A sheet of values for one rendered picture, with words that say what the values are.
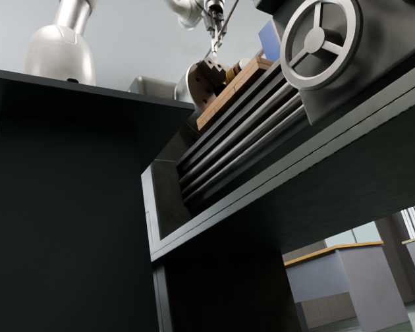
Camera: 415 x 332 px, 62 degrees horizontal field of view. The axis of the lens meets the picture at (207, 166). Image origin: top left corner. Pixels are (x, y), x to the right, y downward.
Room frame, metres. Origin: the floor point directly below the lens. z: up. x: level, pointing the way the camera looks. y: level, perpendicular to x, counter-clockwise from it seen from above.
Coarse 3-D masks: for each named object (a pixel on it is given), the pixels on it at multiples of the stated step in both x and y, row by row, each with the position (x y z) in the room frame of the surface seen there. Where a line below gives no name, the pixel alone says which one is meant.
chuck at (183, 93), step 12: (192, 72) 1.00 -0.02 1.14; (180, 84) 1.02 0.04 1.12; (192, 84) 0.99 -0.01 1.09; (204, 84) 1.02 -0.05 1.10; (180, 96) 1.02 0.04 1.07; (192, 96) 0.99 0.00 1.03; (204, 96) 1.02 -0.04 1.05; (216, 96) 1.14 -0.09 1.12; (204, 108) 1.01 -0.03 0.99; (192, 120) 1.05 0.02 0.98; (204, 132) 1.08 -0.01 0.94
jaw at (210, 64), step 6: (204, 60) 0.99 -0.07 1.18; (210, 60) 1.00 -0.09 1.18; (198, 66) 1.01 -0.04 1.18; (204, 66) 1.00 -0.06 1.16; (210, 66) 1.00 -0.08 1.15; (216, 66) 0.99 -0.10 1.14; (222, 66) 1.00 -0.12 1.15; (228, 66) 0.99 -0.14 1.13; (204, 72) 1.02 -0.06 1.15; (210, 72) 1.01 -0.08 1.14; (216, 72) 1.00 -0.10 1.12; (222, 72) 0.99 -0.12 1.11; (210, 78) 1.03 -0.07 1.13; (216, 78) 1.02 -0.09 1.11; (222, 78) 1.01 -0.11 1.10; (216, 84) 1.04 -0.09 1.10
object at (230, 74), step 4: (240, 60) 0.94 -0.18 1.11; (236, 64) 0.94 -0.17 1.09; (232, 68) 0.96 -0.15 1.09; (236, 68) 0.94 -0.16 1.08; (240, 68) 0.94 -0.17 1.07; (228, 72) 0.97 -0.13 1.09; (232, 72) 0.96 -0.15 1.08; (236, 72) 0.95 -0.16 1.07; (228, 76) 0.98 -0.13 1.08; (232, 76) 0.96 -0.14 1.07; (228, 80) 0.98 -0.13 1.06; (232, 80) 0.97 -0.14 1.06; (228, 84) 1.00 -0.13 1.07
